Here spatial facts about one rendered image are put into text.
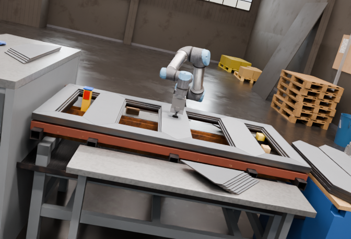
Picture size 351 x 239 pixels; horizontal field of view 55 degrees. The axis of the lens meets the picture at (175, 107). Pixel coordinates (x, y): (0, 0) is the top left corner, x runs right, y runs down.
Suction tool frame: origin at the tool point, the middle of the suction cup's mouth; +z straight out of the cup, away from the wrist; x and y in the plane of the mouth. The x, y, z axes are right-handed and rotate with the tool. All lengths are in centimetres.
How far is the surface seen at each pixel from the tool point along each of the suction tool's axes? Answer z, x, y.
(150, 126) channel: 13.6, 14.7, -14.6
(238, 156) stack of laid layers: 2, -38, 37
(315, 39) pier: -80, 616, 319
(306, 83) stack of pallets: 5, 419, 251
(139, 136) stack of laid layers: 1.5, -40.5, -18.6
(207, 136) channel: 12.9, 16.8, 26.8
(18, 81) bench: -19, -58, -78
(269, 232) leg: 46, -36, 69
